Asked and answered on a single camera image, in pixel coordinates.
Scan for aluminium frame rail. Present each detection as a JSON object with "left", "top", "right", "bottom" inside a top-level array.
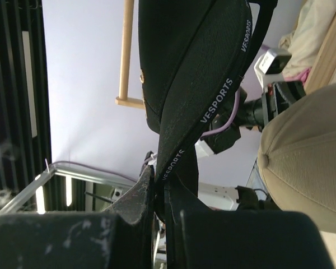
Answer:
[{"left": 0, "top": 161, "right": 137, "bottom": 215}]

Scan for beige cloth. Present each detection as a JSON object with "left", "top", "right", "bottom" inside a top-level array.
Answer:
[{"left": 278, "top": 0, "right": 336, "bottom": 79}]

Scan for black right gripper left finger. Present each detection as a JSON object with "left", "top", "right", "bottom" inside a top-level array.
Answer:
[{"left": 0, "top": 166, "right": 154, "bottom": 268}]

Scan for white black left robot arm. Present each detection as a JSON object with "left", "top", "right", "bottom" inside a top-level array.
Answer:
[{"left": 195, "top": 81, "right": 306, "bottom": 210}]

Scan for wooden clothes rack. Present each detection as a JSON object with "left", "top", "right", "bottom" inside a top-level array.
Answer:
[{"left": 115, "top": 0, "right": 144, "bottom": 109}]

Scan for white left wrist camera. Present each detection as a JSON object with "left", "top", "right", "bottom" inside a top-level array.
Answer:
[{"left": 254, "top": 48, "right": 292, "bottom": 88}]

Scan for black beanie hat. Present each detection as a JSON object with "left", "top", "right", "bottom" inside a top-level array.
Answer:
[{"left": 138, "top": 1, "right": 277, "bottom": 195}]

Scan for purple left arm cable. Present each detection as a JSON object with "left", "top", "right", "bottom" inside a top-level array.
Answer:
[{"left": 52, "top": 46, "right": 272, "bottom": 183}]

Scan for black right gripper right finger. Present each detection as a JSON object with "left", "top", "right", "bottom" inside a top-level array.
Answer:
[{"left": 164, "top": 180, "right": 333, "bottom": 268}]

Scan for black slatted wall panel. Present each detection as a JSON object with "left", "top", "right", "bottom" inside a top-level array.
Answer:
[{"left": 0, "top": 1, "right": 52, "bottom": 209}]

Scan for pink cloth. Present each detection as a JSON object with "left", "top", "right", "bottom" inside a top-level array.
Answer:
[{"left": 295, "top": 67, "right": 311, "bottom": 85}]

